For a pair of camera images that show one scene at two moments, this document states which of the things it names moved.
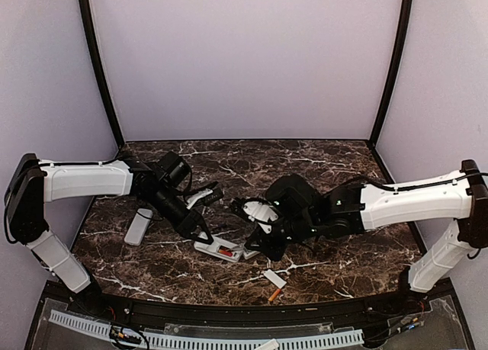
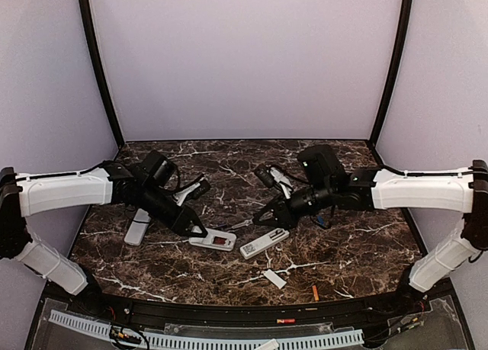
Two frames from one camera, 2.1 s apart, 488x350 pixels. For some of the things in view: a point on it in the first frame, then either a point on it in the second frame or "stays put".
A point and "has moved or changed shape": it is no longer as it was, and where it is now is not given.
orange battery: x=226 y=252 → x=286 y=321
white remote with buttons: x=219 y=248 has moved or changed shape
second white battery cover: x=271 y=345 stays put
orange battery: x=274 y=295 → x=316 y=293
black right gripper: x=262 y=245 → x=284 y=216
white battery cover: x=275 y=278 stays put
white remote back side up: x=139 y=226 stays put
